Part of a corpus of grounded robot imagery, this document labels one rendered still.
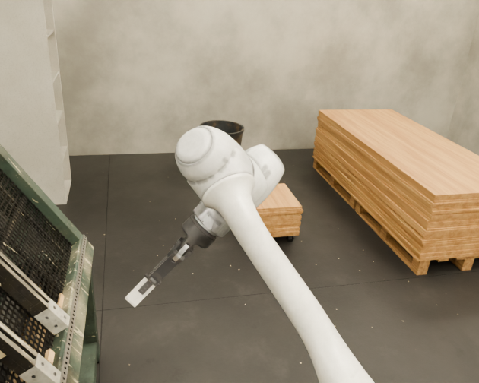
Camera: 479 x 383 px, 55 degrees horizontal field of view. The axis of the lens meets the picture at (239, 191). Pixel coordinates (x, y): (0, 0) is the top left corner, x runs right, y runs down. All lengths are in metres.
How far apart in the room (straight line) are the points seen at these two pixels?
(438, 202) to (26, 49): 3.75
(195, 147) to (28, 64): 3.99
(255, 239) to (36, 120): 4.16
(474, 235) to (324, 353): 3.68
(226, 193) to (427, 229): 3.40
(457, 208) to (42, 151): 3.81
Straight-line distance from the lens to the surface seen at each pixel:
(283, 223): 4.23
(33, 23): 4.64
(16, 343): 1.82
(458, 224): 4.28
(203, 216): 0.96
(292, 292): 0.82
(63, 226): 2.66
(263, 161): 0.94
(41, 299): 2.04
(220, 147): 0.78
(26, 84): 4.75
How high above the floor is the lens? 2.29
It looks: 25 degrees down
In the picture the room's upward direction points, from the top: 4 degrees clockwise
